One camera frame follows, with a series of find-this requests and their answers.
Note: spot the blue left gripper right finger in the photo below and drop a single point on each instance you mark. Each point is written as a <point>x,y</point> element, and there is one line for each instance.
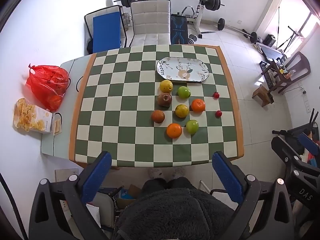
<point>230,176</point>

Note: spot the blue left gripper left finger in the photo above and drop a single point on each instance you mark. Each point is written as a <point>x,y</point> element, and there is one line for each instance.
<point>93,175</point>

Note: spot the green apple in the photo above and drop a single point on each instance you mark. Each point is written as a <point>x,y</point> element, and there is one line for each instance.
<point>192,126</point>
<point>184,92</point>

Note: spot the red cherry tomato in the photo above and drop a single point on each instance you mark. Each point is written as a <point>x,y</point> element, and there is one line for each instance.
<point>216,95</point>
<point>218,114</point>

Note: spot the orange bottom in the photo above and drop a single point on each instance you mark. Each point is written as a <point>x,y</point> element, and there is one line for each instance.
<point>174,130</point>

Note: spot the orange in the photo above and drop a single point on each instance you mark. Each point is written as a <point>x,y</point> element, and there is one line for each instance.
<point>174,130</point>
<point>198,106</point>

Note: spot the yellow lemon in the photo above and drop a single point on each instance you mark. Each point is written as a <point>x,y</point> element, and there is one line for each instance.
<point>166,86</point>
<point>182,111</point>

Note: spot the brown red round fruit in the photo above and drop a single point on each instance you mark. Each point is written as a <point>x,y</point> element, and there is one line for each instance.
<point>158,116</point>

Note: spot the dark red apple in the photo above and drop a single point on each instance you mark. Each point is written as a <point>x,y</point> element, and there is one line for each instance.
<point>164,99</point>

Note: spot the black fleece clothed person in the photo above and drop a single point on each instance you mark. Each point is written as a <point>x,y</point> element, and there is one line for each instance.
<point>172,209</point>

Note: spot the yellow snack box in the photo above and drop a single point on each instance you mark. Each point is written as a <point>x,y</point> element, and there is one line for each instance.
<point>30,117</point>

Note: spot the small wooden stool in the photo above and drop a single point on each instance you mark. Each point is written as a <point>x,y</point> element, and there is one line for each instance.
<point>264,95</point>

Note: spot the green white checkered tablecloth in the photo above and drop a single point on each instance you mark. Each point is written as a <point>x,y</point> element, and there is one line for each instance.
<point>118,92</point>

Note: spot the red plastic bag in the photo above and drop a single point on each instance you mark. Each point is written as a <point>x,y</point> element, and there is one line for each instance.
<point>48,84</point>

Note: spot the floral oval ceramic plate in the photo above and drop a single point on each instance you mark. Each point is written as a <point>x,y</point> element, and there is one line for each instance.
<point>182,69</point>

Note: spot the blue folded mat chair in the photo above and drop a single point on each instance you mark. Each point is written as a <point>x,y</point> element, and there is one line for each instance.
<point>106,29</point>

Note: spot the barbell on floor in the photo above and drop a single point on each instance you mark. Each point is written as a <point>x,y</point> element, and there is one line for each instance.
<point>221,24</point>

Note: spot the black blue exercise board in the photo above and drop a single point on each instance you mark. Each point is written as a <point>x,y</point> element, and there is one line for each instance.
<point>178,29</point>

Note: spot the white padded chair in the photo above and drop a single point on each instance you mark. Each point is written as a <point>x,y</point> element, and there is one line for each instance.
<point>151,22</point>

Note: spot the white weight rack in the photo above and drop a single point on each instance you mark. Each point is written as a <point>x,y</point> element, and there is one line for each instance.
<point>194,17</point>

